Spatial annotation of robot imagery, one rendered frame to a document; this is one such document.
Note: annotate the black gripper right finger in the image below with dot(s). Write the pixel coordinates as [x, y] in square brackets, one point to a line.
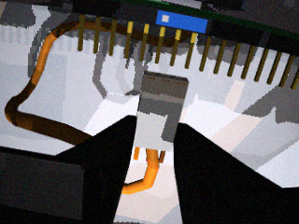
[216, 188]

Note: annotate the black pin header strip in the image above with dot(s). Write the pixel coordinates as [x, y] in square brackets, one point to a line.
[194, 21]

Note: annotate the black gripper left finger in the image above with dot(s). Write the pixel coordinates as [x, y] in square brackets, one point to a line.
[81, 185]

